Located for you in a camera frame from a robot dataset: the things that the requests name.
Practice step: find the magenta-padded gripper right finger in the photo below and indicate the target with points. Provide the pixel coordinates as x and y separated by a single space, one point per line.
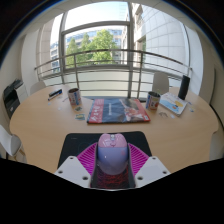
153 170

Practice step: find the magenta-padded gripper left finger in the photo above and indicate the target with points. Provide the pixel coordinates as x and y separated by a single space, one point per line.
71 170

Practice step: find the pink and lilac computer mouse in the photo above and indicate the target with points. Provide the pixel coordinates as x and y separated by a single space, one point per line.
112 155

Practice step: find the black mouse pad red print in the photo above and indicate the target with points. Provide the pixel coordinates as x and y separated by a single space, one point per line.
78 143

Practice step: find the small green card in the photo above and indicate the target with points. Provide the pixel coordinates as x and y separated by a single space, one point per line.
79 116

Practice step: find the white chair wooden legs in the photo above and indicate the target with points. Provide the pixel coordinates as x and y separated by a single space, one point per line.
9 141

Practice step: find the light blue picture book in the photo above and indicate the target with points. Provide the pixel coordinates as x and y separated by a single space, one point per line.
173 104

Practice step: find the white mug with heart print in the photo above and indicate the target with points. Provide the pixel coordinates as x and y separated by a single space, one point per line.
153 101

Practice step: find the red magazine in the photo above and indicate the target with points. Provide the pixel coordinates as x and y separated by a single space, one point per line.
116 110

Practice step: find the printed mug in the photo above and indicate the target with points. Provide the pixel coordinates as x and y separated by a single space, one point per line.
74 97

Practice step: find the dark blue small box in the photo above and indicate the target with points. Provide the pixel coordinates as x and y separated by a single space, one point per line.
55 93

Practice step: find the black cylinder speaker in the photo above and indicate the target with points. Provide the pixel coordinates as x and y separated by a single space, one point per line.
184 87

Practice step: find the black printer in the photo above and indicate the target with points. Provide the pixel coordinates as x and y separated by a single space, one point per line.
11 98

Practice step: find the metal balcony railing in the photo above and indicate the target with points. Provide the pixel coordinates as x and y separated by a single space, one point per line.
130 71

